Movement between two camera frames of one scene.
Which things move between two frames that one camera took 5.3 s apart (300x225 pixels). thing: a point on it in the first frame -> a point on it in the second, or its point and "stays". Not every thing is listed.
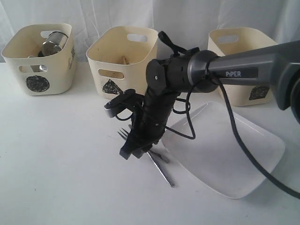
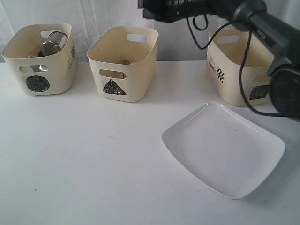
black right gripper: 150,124 -> 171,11
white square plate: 215,158 stays
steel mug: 55,42 stays
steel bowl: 39,68 stays
